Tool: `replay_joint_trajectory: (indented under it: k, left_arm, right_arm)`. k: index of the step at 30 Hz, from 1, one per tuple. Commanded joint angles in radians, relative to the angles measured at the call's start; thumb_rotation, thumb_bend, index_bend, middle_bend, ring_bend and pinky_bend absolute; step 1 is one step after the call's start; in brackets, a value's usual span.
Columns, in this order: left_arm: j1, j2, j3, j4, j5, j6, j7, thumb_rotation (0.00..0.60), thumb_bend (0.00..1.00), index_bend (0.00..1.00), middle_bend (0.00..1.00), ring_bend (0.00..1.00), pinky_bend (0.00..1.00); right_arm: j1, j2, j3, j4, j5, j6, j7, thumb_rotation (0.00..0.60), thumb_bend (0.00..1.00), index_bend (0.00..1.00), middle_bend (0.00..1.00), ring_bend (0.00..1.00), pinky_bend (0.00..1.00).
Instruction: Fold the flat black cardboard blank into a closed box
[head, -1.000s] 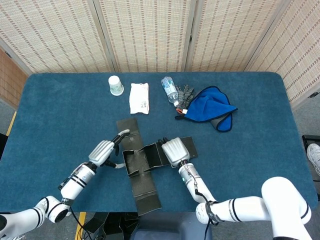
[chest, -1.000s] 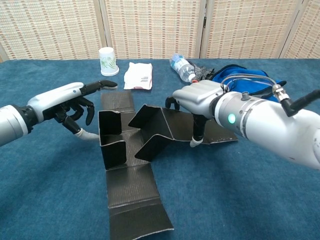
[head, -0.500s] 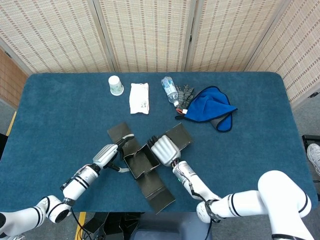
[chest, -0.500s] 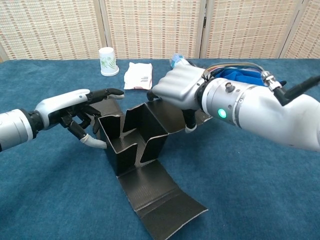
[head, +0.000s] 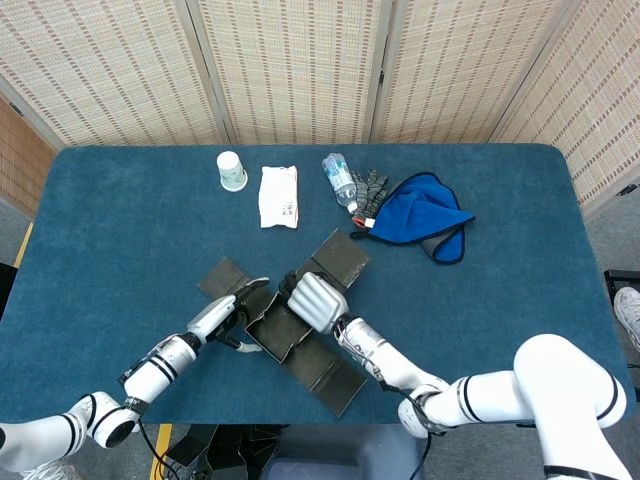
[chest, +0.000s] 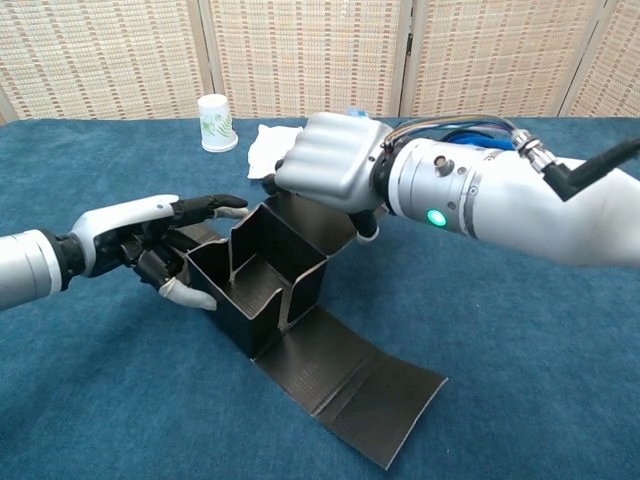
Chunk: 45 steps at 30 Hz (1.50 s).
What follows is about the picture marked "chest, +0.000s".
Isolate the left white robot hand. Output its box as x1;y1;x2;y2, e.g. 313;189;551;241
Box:
69;193;250;312

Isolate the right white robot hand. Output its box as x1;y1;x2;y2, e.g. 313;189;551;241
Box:
262;112;396;242

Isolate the black cardboard box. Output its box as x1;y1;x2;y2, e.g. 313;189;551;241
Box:
169;194;450;471

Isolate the blue carpeted table surface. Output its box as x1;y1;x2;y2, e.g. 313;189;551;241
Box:
0;115;640;480

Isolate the white tissue packet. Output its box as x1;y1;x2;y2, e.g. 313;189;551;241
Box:
246;123;306;181

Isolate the beige woven folding screen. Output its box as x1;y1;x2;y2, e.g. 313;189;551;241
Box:
0;0;640;124

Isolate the white paper cup green print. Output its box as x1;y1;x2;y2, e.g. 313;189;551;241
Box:
197;93;239;153

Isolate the blue microfibre cloth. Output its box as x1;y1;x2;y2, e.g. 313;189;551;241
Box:
439;128;516;151

